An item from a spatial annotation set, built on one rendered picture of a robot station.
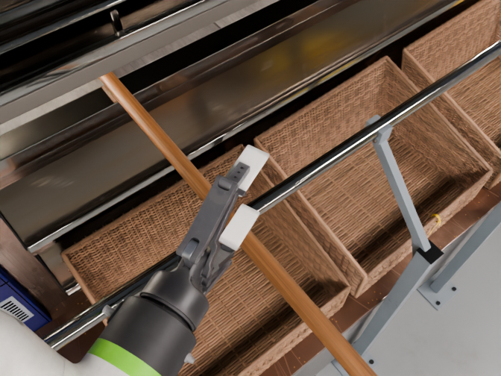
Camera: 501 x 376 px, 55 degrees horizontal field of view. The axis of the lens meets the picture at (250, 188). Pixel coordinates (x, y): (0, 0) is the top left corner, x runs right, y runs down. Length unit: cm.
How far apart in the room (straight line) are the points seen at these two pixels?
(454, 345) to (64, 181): 159
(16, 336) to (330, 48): 114
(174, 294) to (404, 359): 158
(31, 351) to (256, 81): 94
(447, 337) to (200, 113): 138
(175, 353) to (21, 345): 15
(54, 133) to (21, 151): 7
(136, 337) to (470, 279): 187
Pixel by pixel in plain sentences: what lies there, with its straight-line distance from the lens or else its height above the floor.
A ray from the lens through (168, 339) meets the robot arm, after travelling 52.
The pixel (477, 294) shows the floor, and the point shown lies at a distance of 224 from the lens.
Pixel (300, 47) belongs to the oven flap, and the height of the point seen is 105.
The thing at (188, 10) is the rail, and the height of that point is 143.
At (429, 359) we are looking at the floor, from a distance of 207.
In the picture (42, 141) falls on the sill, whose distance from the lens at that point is 101.
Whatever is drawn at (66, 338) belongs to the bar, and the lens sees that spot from 81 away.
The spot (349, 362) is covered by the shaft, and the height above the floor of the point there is 120.
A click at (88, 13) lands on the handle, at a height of 146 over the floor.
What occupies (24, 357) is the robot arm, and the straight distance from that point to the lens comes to 46.
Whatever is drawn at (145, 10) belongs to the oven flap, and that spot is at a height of 140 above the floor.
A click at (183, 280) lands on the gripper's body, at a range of 54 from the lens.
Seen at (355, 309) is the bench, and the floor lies 58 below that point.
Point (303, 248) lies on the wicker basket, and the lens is 136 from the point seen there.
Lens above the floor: 190
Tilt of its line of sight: 57 degrees down
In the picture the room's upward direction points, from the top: straight up
